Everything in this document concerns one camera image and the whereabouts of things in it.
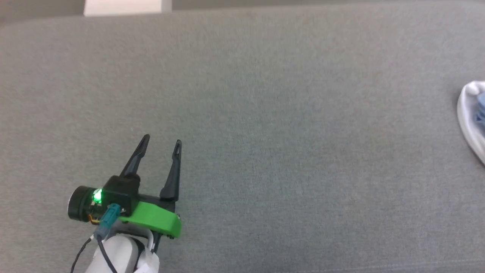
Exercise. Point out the grey fabric sofa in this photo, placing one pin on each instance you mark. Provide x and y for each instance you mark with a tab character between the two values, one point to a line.
284	132

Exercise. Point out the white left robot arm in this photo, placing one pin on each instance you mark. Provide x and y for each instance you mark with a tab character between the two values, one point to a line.
117	254

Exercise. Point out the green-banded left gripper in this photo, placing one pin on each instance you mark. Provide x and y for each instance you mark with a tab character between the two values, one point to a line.
159	222

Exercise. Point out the white rectangular background object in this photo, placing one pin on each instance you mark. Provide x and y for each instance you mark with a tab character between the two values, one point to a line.
127	7

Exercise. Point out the black wrist camera teal connector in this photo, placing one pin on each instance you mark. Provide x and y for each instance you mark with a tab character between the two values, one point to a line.
121	193

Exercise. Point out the light blue white-hemmed garment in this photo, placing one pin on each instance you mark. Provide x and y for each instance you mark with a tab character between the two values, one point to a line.
468	117

